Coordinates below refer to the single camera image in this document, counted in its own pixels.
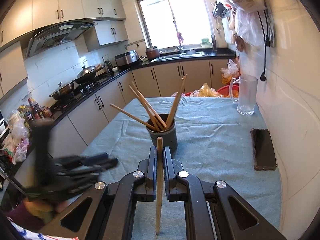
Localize lower kitchen cabinets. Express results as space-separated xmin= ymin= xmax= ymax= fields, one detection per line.
xmin=10 ymin=58 xmax=237 ymax=188

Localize kitchen sink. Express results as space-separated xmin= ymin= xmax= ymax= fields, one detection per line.
xmin=160 ymin=50 xmax=205 ymax=59

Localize left hand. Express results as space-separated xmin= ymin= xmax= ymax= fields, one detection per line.
xmin=23 ymin=198 xmax=68 ymax=219

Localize steel pot with lid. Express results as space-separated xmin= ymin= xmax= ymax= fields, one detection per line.
xmin=49 ymin=81 xmax=74 ymax=101

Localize blue-grey towel table cover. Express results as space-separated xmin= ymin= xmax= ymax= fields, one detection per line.
xmin=80 ymin=99 xmax=281 ymax=239

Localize soy sauce bottle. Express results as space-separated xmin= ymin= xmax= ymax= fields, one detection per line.
xmin=28 ymin=98 xmax=40 ymax=119

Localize black smartphone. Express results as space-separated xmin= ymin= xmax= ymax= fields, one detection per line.
xmin=251 ymin=128 xmax=277 ymax=171

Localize dark utensil holder cup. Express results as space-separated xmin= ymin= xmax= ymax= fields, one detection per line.
xmin=146 ymin=119 xmax=178 ymax=153

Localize black wok with lid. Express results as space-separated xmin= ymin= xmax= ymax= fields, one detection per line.
xmin=74 ymin=64 xmax=103 ymax=85

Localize black electric kettle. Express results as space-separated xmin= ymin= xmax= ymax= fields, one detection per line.
xmin=104 ymin=60 xmax=114 ymax=76

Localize silver rice cooker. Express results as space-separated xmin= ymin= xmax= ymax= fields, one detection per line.
xmin=114 ymin=50 xmax=139 ymax=67

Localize red plastic basin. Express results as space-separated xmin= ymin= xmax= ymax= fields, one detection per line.
xmin=217 ymin=84 xmax=239 ymax=98

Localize clear glass beer mug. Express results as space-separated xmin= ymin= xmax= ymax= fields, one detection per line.
xmin=229 ymin=75 xmax=258 ymax=116

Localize range hood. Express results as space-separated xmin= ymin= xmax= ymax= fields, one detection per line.
xmin=25 ymin=21 xmax=95 ymax=59

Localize brown cooking pot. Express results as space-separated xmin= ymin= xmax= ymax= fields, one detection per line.
xmin=146 ymin=46 xmax=160 ymax=61

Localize window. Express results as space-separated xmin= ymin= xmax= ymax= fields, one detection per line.
xmin=136 ymin=0 xmax=214 ymax=49

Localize upper wall cabinets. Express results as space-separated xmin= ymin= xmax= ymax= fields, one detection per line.
xmin=0 ymin=0 xmax=130 ymax=95

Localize black power cable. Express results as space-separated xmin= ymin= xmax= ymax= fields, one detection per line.
xmin=257 ymin=10 xmax=271 ymax=82

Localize black wall rack shelf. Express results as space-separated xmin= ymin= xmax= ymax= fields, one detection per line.
xmin=213 ymin=2 xmax=230 ymax=18

